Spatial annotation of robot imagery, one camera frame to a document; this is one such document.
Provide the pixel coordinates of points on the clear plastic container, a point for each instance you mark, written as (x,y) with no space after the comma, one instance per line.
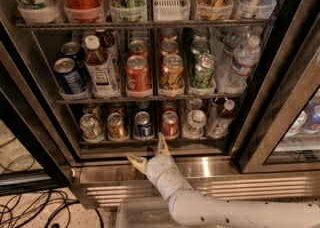
(144,213)

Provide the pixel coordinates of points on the blue pepsi can middle shelf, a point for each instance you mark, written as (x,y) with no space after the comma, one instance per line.
(68,76)

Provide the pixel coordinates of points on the red coke can bottom shelf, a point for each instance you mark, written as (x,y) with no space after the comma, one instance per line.
(170,124)

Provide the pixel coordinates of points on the tea bottle bottom shelf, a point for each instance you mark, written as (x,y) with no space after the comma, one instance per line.
(220,119)

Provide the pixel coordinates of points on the steel fridge bottom grille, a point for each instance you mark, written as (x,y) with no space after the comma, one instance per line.
(107,184)

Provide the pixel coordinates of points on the rear pepsi can middle shelf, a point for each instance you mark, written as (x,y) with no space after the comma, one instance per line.
(75,51)

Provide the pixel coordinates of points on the red coke can shelf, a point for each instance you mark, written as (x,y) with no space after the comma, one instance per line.
(138,74)
(170,124)

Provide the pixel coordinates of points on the clear water bottle bottom shelf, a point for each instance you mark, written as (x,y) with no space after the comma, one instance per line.
(193,128)

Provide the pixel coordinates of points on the blue pepsi can bottom shelf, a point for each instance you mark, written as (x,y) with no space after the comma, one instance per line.
(143,125)

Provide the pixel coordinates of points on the blue pepsi can behind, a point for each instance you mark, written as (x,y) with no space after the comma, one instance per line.
(144,106)

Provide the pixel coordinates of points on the rear gold can middle shelf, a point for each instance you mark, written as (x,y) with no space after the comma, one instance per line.
(168,47)

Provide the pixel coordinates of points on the rear green can middle shelf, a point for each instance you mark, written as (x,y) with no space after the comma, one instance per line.
(198,47)

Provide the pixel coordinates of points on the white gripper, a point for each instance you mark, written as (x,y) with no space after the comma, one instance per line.
(159,166)

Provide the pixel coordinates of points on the orange can bottom shelf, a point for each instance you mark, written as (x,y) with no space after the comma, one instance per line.
(116,126)

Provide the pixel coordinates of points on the tea bottle white cap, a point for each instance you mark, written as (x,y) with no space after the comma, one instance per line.
(100,67)

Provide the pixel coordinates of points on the green white can bottom shelf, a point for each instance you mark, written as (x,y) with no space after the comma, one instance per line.
(91,128)

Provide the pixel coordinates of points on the water bottle middle shelf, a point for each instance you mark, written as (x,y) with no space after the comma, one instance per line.
(245,54)

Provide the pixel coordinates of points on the fridge glass door right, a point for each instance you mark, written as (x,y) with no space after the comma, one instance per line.
(277,129)

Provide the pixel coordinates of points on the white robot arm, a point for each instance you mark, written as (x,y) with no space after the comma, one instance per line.
(189,207)

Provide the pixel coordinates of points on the red coke can middle shelf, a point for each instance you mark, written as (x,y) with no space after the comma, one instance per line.
(138,74)

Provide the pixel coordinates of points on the blue pepsi can shelf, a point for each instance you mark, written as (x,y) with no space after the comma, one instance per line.
(143,125)
(68,76)

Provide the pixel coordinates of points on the rear coke can middle shelf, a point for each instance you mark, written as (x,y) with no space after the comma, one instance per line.
(138,47)

